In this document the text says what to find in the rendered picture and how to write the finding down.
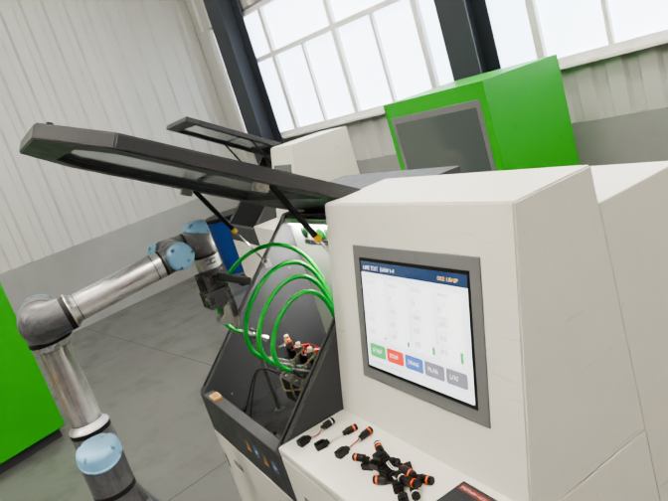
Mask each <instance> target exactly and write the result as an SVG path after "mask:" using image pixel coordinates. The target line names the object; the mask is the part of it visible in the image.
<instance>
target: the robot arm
mask: <svg viewBox="0 0 668 501"><path fill-rule="evenodd" d="M182 229H183V233H181V234H180V235H177V236H174V237H172V238H169V239H166V240H164V241H161V242H156V243H155V244H153V245H151V246H149V247H148V248H147V252H148V256H146V257H144V258H142V259H140V260H138V261H136V262H134V263H132V264H130V265H128V266H126V267H124V268H122V269H121V270H119V271H117V272H115V273H113V274H111V275H109V276H107V277H105V278H103V279H101V280H99V281H97V282H95V283H93V284H91V285H89V286H87V287H85V288H83V289H81V290H79V291H77V292H75V293H73V294H71V295H69V296H66V295H60V296H58V297H56V298H54V297H52V296H49V295H45V294H38V295H33V296H31V297H29V298H27V299H26V300H25V301H23V302H22V303H21V305H20V306H19V308H18V310H17V314H16V318H17V329H18V332H19V334H20V335H21V336H22V338H23V339H25V340H26V342H27V344H28V347H29V349H30V351H31V352H35V353H38V354H39V356H40V358H41V360H42V362H43V365H44V367H45V369H46V371H47V373H48V376H49V378H50V380H51V382H52V384H53V386H54V389H55V391H56V393H57V395H58V397H59V400H60V402H61V404H62V406H63V408H64V411H65V413H66V415H67V417H68V419H69V422H70V424H71V426H72V428H71V431H70V433H69V436H70V438H71V440H72V442H73V445H74V447H75V449H76V451H77V453H76V460H77V465H78V468H79V470H80V471H81V472H82V474H83V478H84V480H85V482H86V484H87V487H88V489H89V491H90V493H91V495H92V497H93V500H94V501H152V499H151V497H150V495H149V493H148V492H147V491H146V490H145V489H144V488H143V487H142V486H141V485H140V484H139V483H138V482H137V481H136V479H135V477H134V475H133V472H132V470H131V468H130V465H129V463H128V461H127V458H126V456H125V454H124V451H123V449H122V445H121V443H120V441H119V437H118V434H117V432H116V430H115V429H114V427H113V425H112V422H111V420H110V418H109V416H108V415H106V414H103V413H101V412H100V409H99V407H98V405H97V403H96V400H95V398H94V396H93V393H92V391H91V389H90V387H89V384H88V382H87V380H86V378H85V375H84V372H83V370H82V367H81V365H80V363H79V360H78V358H77V356H76V354H75V351H74V349H73V347H72V345H71V342H70V339H71V336H72V334H73V333H72V331H73V330H75V329H77V328H79V327H81V324H82V322H83V321H84V320H86V319H87V318H89V317H91V316H93V315H95V314H96V313H98V312H100V311H102V310H104V309H105V308H107V307H109V306H111V305H113V304H115V303H117V302H119V301H121V300H122V299H124V298H126V297H128V296H130V295H132V294H134V293H136V292H138V291H140V290H141V289H143V288H145V287H147V286H149V285H151V284H153V283H155V282H157V281H159V280H160V279H162V278H164V277H166V276H168V275H170V274H172V273H174V272H176V271H177V270H185V269H187V268H189V267H190V266H191V265H192V264H193V262H195V265H196V267H197V270H198V271H199V272H200V273H198V274H196V275H194V276H195V279H196V281H197V284H198V287H199V290H200V292H199V293H200V296H201V299H202V302H203V304H204V307H206V308H209V309H211V310H215V309H219V308H220V311H221V313H220V314H219V315H218V316H217V322H219V323H221V324H223V325H225V324H230V323H233V325H234V327H235V328H236V329H239V323H240V318H239V312H238V307H237V304H236V301H235V299H234V295H233V292H232V290H231V288H230V287H229V284H228V282H234V283H238V284H239V285H242V286H244V285H247V284H248V285H250V284H251V277H248V276H247V275H245V274H241V275H234V274H227V273H220V271H221V270H223V268H222V265H221V260H220V258H219V255H218V252H217V249H216V247H215V244H214V241H213V238H212V235H211V232H210V230H209V227H208V225H207V223H206V221H204V220H197V221H194V222H191V223H188V224H186V225H184V226H183V227H182ZM211 277H212V278H211ZM218 280H219V281H218ZM225 281H226V282H225ZM204 302H205V303H204Z"/></svg>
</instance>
